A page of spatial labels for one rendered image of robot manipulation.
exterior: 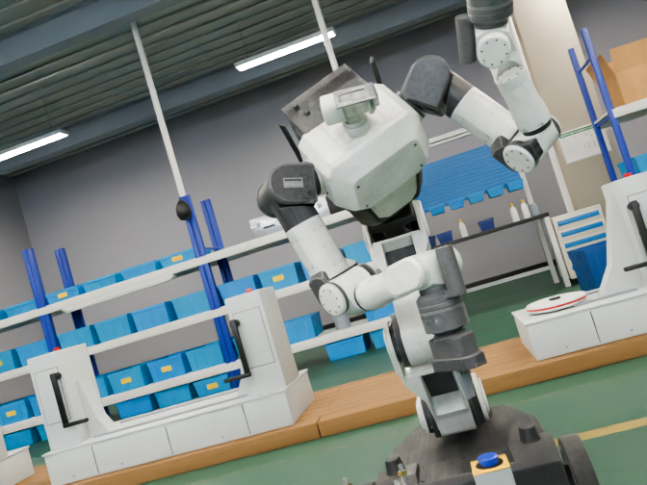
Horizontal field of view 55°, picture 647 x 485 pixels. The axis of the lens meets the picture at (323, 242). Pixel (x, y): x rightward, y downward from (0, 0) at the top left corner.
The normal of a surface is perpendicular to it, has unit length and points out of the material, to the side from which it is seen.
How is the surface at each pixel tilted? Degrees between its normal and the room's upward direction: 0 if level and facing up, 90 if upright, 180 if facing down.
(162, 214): 90
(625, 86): 90
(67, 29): 90
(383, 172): 141
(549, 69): 90
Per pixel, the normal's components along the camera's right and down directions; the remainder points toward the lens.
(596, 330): -0.18, 0.00
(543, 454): -0.33, -0.68
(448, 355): -0.80, 0.21
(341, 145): -0.31, -0.51
